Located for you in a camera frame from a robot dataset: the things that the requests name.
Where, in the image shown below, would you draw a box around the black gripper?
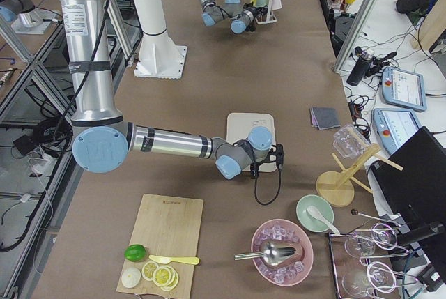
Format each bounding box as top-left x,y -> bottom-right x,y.
247,7 -> 262,22
249,160 -> 268,178

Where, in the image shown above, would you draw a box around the green cup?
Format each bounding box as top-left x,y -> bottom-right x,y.
254,0 -> 268,8

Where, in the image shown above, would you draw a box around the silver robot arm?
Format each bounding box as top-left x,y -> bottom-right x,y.
200,0 -> 266,34
59,0 -> 276,179

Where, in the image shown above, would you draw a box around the pink cup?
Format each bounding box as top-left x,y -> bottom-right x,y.
271,0 -> 282,10

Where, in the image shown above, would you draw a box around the cream rabbit tray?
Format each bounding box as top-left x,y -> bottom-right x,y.
218,113 -> 276,179

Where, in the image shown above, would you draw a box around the clear ice cubes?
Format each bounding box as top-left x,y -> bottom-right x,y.
252,221 -> 305,286

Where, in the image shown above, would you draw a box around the white ceramic spoon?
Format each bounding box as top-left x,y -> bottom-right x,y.
307,206 -> 340,236

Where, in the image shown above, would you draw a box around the green bowl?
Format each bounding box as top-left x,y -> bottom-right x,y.
295,194 -> 335,233

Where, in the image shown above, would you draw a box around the metal ice scoop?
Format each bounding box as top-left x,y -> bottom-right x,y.
234,240 -> 304,268

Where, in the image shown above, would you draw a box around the wooden mug tree stand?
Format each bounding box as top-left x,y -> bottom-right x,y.
316,143 -> 403,207

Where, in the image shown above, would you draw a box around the grey folded cloth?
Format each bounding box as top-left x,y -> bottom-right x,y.
309,107 -> 340,130

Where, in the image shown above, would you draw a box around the bamboo cutting board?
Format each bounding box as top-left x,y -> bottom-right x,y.
116,194 -> 203,298

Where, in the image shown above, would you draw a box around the clear glass mug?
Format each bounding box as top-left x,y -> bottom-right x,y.
333,124 -> 370,159

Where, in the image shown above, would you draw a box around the pink bowl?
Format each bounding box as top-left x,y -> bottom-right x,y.
251,219 -> 314,286

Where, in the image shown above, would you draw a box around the black water bottle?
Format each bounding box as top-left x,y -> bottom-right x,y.
346,49 -> 374,86

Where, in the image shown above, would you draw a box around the yellow plastic knife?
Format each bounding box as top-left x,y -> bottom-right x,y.
148,254 -> 200,266

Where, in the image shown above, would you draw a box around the lemon slice right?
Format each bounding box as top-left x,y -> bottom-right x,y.
161,271 -> 179,291

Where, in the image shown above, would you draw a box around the lemon slice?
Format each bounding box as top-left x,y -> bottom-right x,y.
161,271 -> 179,291
153,266 -> 175,287
141,261 -> 159,282

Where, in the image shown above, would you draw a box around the lemon slice middle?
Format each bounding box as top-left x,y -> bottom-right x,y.
153,266 -> 175,287

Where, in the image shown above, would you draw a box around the upper wine glass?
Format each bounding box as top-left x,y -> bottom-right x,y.
344,222 -> 397,258

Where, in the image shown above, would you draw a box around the wine glass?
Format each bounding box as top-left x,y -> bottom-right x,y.
344,222 -> 397,258
341,261 -> 397,298

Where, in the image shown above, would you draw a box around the green lime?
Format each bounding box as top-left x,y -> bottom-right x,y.
124,244 -> 146,262

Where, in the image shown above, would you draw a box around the lemon slice left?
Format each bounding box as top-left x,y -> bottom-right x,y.
141,261 -> 159,282

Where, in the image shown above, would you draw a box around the lower teach pendant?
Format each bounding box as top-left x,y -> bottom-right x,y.
372,108 -> 422,155

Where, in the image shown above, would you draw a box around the teach pendant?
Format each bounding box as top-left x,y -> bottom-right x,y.
372,108 -> 422,155
382,66 -> 427,112

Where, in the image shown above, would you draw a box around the black laptop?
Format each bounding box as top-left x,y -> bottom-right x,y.
371,126 -> 445,229

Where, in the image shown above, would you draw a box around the upper teach pendant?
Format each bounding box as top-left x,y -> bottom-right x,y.
382,66 -> 427,112

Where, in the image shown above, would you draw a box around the white lemon end piece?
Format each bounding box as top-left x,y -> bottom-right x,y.
121,267 -> 141,289

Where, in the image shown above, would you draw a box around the lower wine glass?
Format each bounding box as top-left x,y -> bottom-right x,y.
341,261 -> 397,298

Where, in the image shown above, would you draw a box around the white wire cup rack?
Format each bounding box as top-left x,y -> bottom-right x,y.
247,0 -> 277,24

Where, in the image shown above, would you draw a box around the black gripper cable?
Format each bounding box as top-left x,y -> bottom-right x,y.
232,140 -> 285,206

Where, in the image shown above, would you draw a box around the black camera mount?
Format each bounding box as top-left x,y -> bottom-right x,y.
265,144 -> 284,171

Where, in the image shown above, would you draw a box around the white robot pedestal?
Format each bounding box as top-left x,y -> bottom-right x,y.
134,0 -> 187,79

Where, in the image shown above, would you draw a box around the aluminium frame post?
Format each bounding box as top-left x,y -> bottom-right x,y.
333,0 -> 377,74

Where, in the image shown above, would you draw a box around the black wire glass rack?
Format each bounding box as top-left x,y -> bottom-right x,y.
328,233 -> 418,298

